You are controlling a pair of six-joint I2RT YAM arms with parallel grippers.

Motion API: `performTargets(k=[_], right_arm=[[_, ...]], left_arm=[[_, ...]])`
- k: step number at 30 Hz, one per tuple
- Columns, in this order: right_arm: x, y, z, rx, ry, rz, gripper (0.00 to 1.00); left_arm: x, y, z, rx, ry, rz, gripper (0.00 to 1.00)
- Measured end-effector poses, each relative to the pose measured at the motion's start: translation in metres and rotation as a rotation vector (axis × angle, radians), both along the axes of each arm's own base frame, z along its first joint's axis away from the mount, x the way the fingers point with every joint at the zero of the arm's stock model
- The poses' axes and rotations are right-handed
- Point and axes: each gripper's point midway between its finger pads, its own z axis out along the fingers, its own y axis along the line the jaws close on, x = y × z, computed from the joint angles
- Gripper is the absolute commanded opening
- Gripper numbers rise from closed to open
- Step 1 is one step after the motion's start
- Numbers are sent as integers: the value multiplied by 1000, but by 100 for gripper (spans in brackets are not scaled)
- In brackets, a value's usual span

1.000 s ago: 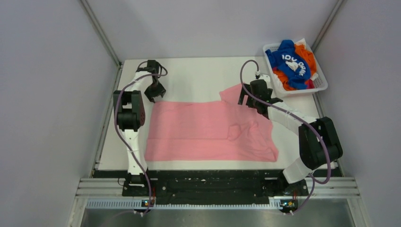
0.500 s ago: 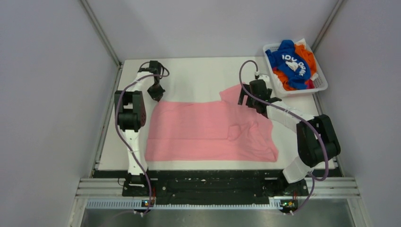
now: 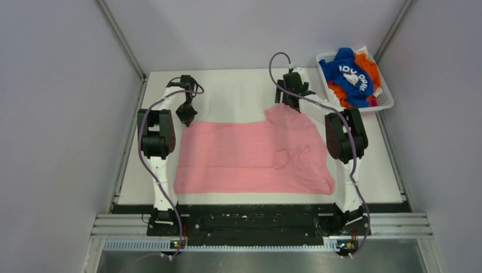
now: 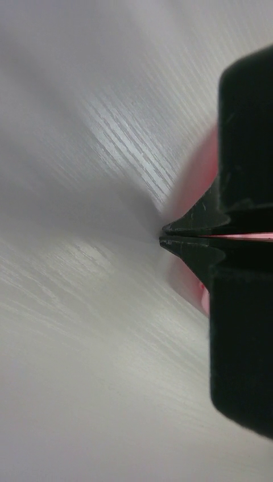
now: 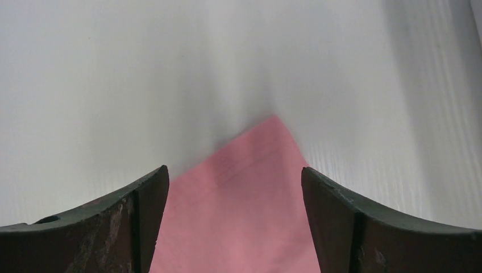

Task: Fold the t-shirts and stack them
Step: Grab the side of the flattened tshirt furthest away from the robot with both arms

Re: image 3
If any purple cable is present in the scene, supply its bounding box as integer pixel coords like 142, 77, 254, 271
138, 77, 206, 260
268, 52, 372, 259

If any pink t-shirt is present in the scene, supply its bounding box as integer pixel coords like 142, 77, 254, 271
174, 105, 335, 195

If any blue printed t-shirt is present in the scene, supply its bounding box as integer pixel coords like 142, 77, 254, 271
318, 48, 375, 108

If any red t-shirt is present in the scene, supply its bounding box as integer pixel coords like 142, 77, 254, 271
367, 95, 379, 107

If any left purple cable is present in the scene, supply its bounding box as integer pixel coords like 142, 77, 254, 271
138, 77, 206, 260

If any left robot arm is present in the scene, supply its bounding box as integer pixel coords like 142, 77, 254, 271
136, 75, 204, 237

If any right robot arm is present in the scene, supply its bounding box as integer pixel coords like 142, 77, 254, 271
273, 67, 371, 235

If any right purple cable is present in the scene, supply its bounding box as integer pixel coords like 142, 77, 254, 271
268, 52, 372, 259

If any white plastic basket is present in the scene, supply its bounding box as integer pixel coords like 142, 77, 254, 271
315, 51, 394, 115

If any orange t-shirt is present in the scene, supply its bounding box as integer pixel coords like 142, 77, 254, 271
327, 52, 382, 110

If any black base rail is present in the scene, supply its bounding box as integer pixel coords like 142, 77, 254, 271
111, 202, 411, 248

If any white slotted cable duct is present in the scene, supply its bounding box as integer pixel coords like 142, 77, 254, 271
103, 238, 355, 253

